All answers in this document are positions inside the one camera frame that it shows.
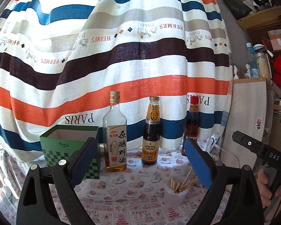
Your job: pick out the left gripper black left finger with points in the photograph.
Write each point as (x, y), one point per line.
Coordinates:
(36, 205)

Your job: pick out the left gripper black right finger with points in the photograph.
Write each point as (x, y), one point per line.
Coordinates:
(244, 203)

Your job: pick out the light wooden chopstick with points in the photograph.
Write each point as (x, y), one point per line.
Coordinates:
(188, 185)

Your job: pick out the pink cartoon sticker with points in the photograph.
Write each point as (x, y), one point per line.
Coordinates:
(258, 123)

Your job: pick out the light wooden board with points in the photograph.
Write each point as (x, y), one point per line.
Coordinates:
(250, 98)

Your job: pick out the wooden chopstick in cup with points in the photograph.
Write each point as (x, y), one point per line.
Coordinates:
(187, 177)

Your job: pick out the translucent plastic cup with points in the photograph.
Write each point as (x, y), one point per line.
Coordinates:
(171, 198)

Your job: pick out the white charging device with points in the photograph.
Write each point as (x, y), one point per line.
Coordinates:
(211, 142)

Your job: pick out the teddy bear print cloth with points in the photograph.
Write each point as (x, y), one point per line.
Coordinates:
(137, 181)

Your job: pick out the green checkered box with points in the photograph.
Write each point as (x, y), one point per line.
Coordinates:
(61, 141)

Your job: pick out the red cap vinegar bottle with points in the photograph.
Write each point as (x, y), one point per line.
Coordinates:
(192, 122)

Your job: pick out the blue cap plastic bottle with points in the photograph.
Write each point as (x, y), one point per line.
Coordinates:
(254, 70)

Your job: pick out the glass jar with grains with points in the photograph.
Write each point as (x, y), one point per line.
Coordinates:
(262, 61)

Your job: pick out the dark soy sauce bottle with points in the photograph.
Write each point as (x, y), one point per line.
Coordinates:
(151, 133)

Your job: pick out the clear cooking wine bottle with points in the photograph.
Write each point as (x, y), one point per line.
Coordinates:
(115, 135)

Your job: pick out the pink cardboard box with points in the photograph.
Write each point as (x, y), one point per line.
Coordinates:
(275, 38)

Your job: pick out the striped Hermes curtain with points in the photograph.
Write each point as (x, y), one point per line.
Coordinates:
(59, 60)

